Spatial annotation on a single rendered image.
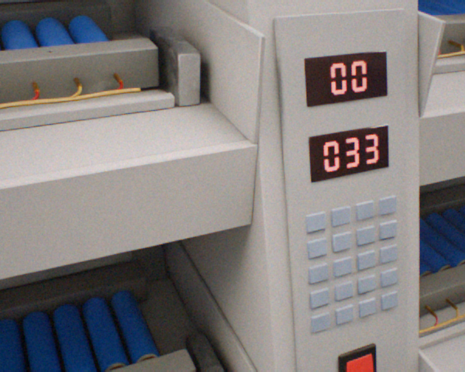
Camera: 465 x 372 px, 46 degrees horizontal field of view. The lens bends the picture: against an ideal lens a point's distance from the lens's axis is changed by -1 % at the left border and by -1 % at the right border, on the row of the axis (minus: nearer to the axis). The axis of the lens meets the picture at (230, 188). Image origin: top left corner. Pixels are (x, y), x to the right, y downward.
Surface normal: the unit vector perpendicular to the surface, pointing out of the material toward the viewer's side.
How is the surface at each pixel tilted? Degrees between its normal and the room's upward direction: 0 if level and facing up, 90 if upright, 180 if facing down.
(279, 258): 90
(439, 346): 19
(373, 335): 90
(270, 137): 90
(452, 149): 109
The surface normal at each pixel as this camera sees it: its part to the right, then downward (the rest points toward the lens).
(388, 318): 0.40, 0.20
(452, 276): 0.04, -0.85
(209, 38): -0.91, 0.18
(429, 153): 0.40, 0.50
